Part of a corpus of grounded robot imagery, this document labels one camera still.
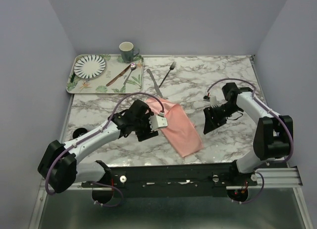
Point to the black silver fork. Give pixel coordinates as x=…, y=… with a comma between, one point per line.
x=172, y=67

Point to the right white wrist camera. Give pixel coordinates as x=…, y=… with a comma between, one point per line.
x=212, y=100

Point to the leaf pattern serving tray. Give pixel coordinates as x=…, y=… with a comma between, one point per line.
x=114, y=65

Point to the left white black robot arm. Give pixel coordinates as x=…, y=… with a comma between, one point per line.
x=61, y=164

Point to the aluminium rail frame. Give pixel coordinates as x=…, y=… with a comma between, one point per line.
x=276, y=202

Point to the green ceramic mug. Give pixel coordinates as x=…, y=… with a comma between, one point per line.
x=128, y=51

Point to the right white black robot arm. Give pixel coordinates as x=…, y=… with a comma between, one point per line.
x=274, y=133

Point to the silver table knife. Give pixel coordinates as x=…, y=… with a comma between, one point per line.
x=156, y=87

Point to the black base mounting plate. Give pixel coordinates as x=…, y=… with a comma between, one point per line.
x=217, y=180

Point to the silver spoon on tray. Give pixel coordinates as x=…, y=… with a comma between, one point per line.
x=132, y=68

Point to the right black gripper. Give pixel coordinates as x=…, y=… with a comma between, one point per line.
x=211, y=124

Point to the striped white plate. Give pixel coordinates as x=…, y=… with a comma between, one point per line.
x=89, y=67

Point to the orange patterned teacup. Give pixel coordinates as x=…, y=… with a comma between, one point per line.
x=79, y=132

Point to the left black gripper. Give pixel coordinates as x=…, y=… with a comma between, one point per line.
x=142, y=136

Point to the copper knife on tray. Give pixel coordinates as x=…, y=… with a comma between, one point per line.
x=118, y=76

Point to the pink cloth napkin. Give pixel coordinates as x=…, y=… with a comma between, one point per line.
x=180, y=132

